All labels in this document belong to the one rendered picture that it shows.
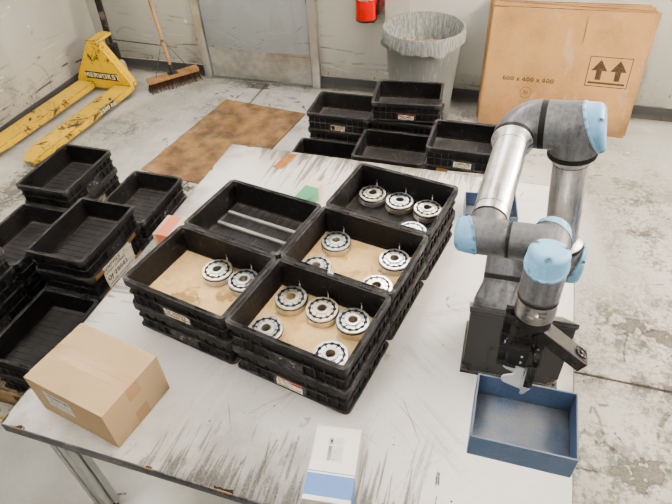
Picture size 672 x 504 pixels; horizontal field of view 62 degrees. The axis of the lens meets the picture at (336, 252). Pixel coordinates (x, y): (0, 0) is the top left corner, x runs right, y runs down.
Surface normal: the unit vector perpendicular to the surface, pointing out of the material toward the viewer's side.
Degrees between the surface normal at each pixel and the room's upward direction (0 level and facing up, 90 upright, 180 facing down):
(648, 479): 0
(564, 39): 82
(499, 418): 1
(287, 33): 90
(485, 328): 90
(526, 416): 1
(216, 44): 90
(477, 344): 90
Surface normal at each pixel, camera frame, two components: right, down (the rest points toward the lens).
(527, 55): -0.29, 0.50
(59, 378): -0.04, -0.74
